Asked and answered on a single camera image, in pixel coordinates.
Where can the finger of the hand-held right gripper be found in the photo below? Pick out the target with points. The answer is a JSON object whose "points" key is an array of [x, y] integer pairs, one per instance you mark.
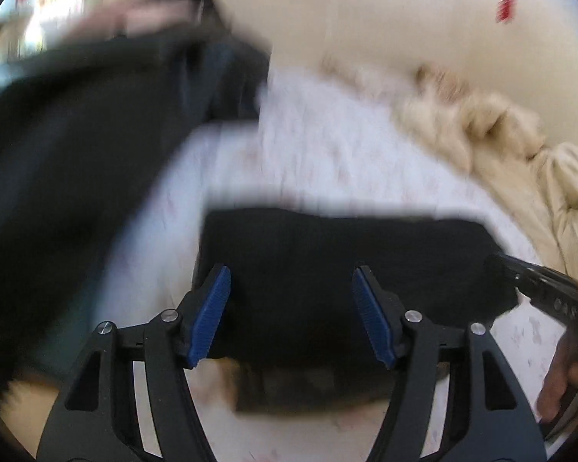
{"points": [[539, 286]]}

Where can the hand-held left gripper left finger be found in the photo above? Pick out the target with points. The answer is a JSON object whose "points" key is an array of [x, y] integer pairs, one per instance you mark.
{"points": [[212, 313]]}

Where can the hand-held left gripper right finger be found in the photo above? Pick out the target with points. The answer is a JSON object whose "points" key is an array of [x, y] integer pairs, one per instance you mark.
{"points": [[373, 317]]}

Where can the black pants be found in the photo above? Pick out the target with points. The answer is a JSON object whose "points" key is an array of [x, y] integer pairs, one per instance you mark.
{"points": [[294, 260]]}

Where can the person's right hand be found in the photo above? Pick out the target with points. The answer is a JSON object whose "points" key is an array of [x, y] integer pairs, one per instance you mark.
{"points": [[561, 380]]}

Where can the cream fluffy blanket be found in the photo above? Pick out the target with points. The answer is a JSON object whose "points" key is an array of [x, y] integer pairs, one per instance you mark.
{"points": [[510, 144]]}

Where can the white floral bedsheet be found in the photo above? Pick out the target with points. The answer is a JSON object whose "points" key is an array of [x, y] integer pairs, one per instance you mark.
{"points": [[327, 154]]}

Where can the dark clothes pile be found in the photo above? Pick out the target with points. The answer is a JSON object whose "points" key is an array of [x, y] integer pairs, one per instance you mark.
{"points": [[77, 154]]}

